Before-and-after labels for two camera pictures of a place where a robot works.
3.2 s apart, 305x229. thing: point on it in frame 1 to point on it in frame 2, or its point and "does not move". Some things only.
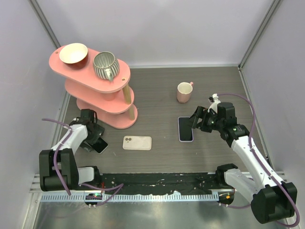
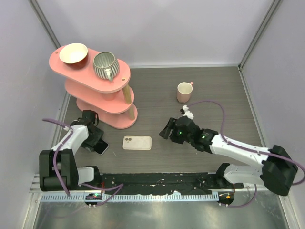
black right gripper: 201,112 to 166,132
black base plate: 133,183 does not move
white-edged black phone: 100,146 does not move
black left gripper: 98,131 does not move
